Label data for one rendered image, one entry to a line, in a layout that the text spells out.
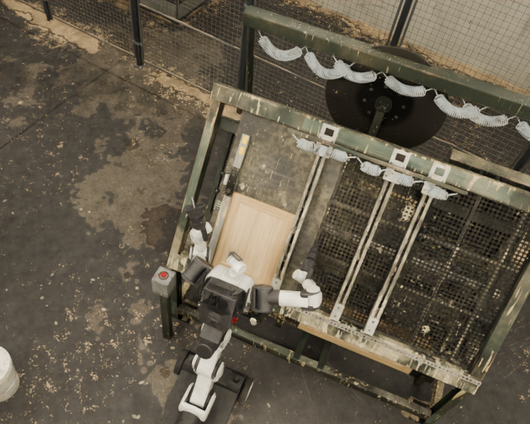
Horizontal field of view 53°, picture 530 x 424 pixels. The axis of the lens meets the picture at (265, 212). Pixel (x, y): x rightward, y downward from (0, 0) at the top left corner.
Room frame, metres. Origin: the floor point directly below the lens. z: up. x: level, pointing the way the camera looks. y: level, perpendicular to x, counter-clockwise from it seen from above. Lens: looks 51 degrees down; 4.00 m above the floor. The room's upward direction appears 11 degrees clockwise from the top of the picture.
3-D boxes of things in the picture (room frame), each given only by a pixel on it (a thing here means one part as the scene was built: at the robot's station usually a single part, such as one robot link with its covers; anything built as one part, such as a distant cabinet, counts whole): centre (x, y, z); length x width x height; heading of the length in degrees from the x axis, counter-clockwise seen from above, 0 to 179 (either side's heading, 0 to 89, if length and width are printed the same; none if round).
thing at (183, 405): (1.20, 0.22, 0.28); 0.21 x 0.20 x 0.13; 167
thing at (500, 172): (2.37, -1.41, 1.38); 0.70 x 0.15 x 0.85; 77
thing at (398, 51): (2.77, -0.63, 1.85); 0.80 x 0.06 x 0.80; 77
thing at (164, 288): (1.75, 0.58, 0.84); 0.12 x 0.12 x 0.18; 77
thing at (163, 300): (1.75, 0.58, 0.38); 0.06 x 0.06 x 0.75; 77
